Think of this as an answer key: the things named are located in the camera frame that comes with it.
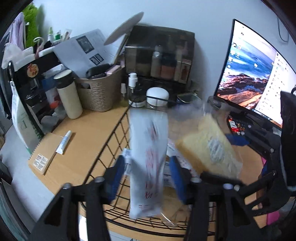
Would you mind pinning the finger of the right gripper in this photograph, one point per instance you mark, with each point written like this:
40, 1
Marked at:
237, 140
219, 180

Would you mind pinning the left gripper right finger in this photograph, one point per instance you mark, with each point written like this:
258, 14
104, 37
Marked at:
234, 220

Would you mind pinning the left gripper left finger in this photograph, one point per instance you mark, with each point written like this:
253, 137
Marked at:
60, 219

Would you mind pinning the bagged bread slices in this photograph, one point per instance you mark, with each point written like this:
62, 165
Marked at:
199, 144

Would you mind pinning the white snack packet red text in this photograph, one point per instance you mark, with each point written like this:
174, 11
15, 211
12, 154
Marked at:
148, 146

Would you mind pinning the RGB mechanical keyboard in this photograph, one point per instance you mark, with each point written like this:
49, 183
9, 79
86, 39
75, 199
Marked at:
258, 137

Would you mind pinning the glass jar with tea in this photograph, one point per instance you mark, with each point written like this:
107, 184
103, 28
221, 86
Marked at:
219, 109

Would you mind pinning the pink desk mat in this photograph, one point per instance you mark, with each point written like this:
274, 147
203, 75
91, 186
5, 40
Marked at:
274, 216

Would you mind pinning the blue tin can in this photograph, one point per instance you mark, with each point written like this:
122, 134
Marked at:
191, 99

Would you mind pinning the brown cardboard notebook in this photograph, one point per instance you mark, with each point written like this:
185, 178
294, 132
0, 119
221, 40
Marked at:
42, 156

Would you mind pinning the curved computer monitor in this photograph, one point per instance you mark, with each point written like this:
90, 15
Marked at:
254, 74

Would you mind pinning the white ointment tube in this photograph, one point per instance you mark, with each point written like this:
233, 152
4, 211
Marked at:
62, 146

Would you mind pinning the white lid glass jar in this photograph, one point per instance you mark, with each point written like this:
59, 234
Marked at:
157, 99

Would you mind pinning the dark acrylic cosmetics cabinet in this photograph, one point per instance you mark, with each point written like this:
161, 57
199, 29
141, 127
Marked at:
160, 55

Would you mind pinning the dark pump bottle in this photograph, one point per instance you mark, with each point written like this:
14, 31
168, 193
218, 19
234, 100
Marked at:
135, 97

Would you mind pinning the brown woven basket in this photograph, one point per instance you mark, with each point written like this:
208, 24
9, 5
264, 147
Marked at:
99, 94

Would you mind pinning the white thermos bottle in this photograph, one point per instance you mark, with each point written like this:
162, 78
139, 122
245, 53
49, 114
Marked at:
68, 93

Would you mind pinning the white round fan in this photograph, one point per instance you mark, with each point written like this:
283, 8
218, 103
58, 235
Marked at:
124, 28

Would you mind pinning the printed paper sheet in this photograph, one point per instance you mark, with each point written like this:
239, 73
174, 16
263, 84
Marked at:
80, 53

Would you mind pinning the black wire basket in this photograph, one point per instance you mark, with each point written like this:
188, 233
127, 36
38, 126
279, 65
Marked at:
171, 223

